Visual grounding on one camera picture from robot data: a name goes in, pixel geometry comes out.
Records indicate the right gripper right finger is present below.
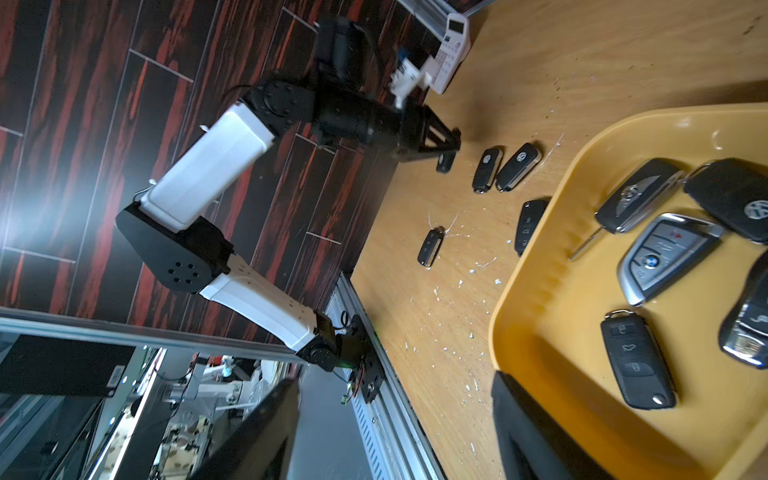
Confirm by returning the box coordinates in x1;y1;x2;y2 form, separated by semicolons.
491;371;611;479

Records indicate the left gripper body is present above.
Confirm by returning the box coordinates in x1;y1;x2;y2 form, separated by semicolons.
395;102;462;162

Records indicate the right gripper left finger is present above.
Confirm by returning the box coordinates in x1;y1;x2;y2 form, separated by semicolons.
191;378;299;480

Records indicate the black silver car key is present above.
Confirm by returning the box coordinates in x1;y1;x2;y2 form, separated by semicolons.
617;212;726;306

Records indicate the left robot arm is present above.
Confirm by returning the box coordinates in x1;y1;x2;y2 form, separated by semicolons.
116;16;461;371

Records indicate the yellow storage tray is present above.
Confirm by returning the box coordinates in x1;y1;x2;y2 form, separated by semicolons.
489;103;767;479

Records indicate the white calculator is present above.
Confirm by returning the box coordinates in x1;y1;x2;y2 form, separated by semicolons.
431;13;471;94

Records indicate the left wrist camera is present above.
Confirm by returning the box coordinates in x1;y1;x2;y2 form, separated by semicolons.
389;56;439;110

